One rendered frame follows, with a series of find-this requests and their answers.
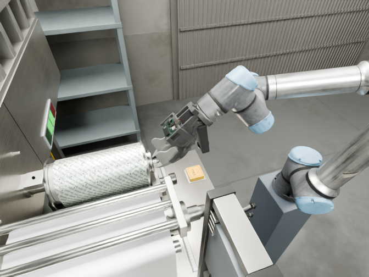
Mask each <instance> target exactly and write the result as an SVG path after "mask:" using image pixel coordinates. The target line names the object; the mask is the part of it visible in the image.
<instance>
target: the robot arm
mask: <svg viewBox="0 0 369 277"><path fill-rule="evenodd" d="M350 92H357V93H358V94H359V95H369V60H366V61H362V62H360V63H359V64H358V65H356V66H350V67H340V68H331V69H321V70H312V71H302V72H297V73H287V74H278V75H269V76H259V75H258V74H256V73H253V72H249V71H248V70H247V69H246V68H245V67H244V66H241V65H240V66H237V67H236V68H235V69H233V70H232V71H231V72H229V73H228V74H227V75H226V76H225V77H224V78H223V79H222V80H221V81H220V82H219V83H218V84H217V85H215V86H214V87H213V88H212V89H211V90H210V91H209V92H208V93H206V94H205V95H204V96H203V97H202V98H201V99H200V100H199V101H198V102H197V104H195V105H194V104H193V103H192V102H189V103H188V104H187V105H186V106H185V107H184V108H182V109H181V110H180V111H179V112H178V113H177V114H175V113H173V112H172V113H171V114H170V115H169V116H168V117H167V118H166V119H165V120H164V121H163V122H162V123H161V124H160V125H161V129H162V131H163V134H164V138H154V139H152V140H151V143H152V145H153V146H154V147H155V148H156V151H155V152H154V154H153V156H152V159H154V158H157V159H158V160H159V161H160V162H159V163H158V164H157V165H156V166H155V168H161V167H164V166H167V165H169V164H171V163H175V162H176V161H178V160H180V159H182V158H183V157H184V156H185V155H186V154H187V153H188V151H189V150H191V147H192V146H193V145H195V141H196V140H197V146H198V148H199V149H200V150H201V152H202V154H204V153H207V152H209V151H210V150H209V140H208V131H207V126H208V127H210V126H211V125H212V124H213V123H215V122H217V121H218V120H219V119H220V118H221V117H222V116H224V115H225V114H226V113H227V112H229V111H230V110H232V111H233V112H234V114H235V115H236V116H237V117H238V118H239V119H240V120H241V121H242V122H243V124H244V125H245V126H246V128H248V129H249V130H250V131H251V132H252V133H254V134H262V133H264V132H265V131H267V130H269V129H270V128H271V126H272V125H273V123H274V117H273V115H272V114H271V111H269V110H268V108H267V107H266V103H265V100H272V99H284V98H296V97H307V96H319V95H331V94H338V93H350ZM169 117H171V119H170V120H168V118H169ZM167 120H168V121H167ZM165 121H167V122H166V123H164V122H165ZM176 147H178V149H177V148H176ZM321 164H322V156H321V155H320V154H319V153H318V152H317V151H316V150H314V149H312V148H309V147H305V146H298V147H294V148H293V149H292V150H291V152H290V153H289V154H288V158H287V160H286V162H285V164H284V166H283V169H282V170H281V171H280V172H279V173H278V174H276V175H275V177H274V178H273V181H272V187H273V190H274V192H275V193H276V194H277V195H278V196H280V198H282V199H284V200H286V201H290V202H295V204H296V206H297V208H298V209H299V210H300V211H302V212H304V213H307V214H324V213H328V212H330V211H332V210H333V208H334V203H333V202H332V200H333V199H334V198H336V197H337V196H338V195H339V194H340V188H341V187H342V186H343V185H345V184H346V183H347V182H348V181H350V180H351V179H353V178H354V177H355V176H357V175H358V174H359V173H361V172H362V171H364V170H365V169H366V168H368V167H369V123H368V124H367V125H366V126H365V127H364V128H363V129H362V130H361V131H360V132H358V133H357V134H356V135H355V136H354V137H353V138H352V139H351V140H350V141H348V142H347V143H346V144H345V145H344V146H343V147H342V148H341V149H340V150H338V151H337V152H336V153H335V154H334V155H333V156H331V157H330V159H329V160H327V161H326V162H325V163H324V164H323V165H321ZM320 165H321V166H320Z"/></svg>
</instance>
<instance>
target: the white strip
mask: <svg viewBox="0 0 369 277"><path fill-rule="evenodd" d="M181 253H182V248H181V245H180V242H179V240H175V241H172V238H171V237H168V238H165V239H162V240H159V241H155V242H152V243H149V244H146V245H143V246H139V247H136V248H133V249H130V250H127V251H124V252H120V253H117V254H114V255H112V256H108V257H105V258H102V259H98V260H96V261H93V262H89V263H86V264H83V265H79V266H76V267H73V268H70V269H67V270H63V271H61V272H58V273H54V274H51V275H48V276H44V277H177V264H176V255H178V254H181Z"/></svg>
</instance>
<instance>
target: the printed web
mask: <svg viewBox="0 0 369 277"><path fill-rule="evenodd" d="M53 181H54V187H55V190H56V193H57V195H58V198H59V199H60V201H61V202H62V204H63V205H64V207H65V208H69V207H73V206H78V205H81V204H84V203H88V202H93V201H96V200H101V199H104V198H107V197H111V196H116V195H119V194H122V193H127V192H131V191H134V190H139V189H143V188H145V187H149V182H148V177H147V171H146V166H145V163H144V158H143V154H142V150H141V145H140V143H139V142H138V143H133V144H130V145H125V146H120V147H115V148H110V149H105V150H102V151H97V152H92V153H87V154H82V155H79V156H74V157H69V158H64V159H59V160H56V161H55V162H54V164H53Z"/></svg>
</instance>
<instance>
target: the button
mask: <svg viewBox="0 0 369 277"><path fill-rule="evenodd" d="M186 173H187V175H188V178H189V180H190V182H192V181H197V180H200V179H204V174H203V172H202V170H201V168H200V165H196V166H193V167H189V168H186Z"/></svg>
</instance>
